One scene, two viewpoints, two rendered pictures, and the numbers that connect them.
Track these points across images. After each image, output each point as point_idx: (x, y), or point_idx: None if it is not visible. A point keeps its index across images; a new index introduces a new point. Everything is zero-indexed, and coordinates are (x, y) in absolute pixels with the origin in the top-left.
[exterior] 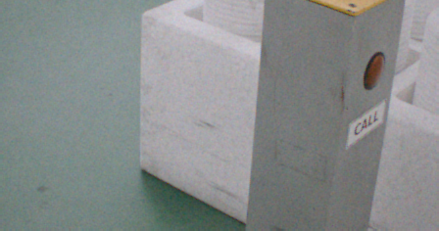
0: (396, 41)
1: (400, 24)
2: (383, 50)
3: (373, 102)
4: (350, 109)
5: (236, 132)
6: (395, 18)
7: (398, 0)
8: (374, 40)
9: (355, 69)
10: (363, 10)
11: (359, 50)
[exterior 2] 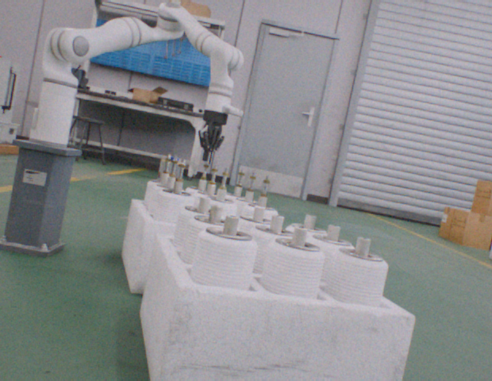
0: (161, 171)
1: (162, 168)
2: (160, 171)
3: None
4: (157, 179)
5: None
6: (162, 166)
7: (163, 162)
8: (160, 167)
9: (159, 171)
10: (161, 159)
11: (159, 167)
